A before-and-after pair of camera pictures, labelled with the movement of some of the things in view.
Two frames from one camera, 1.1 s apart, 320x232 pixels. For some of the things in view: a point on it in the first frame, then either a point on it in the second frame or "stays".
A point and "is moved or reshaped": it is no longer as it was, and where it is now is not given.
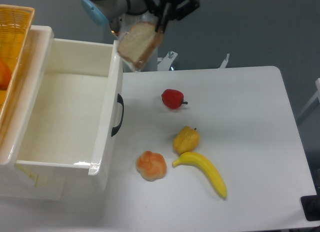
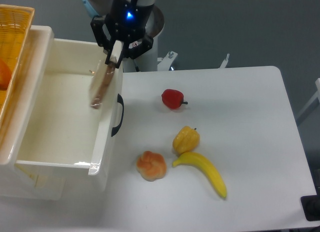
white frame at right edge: (316, 96) stays
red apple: (172, 98) stays
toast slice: (137, 44) is moved or reshaped
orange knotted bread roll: (151, 166) stays
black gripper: (177, 5) -> (126, 21)
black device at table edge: (311, 205) stays
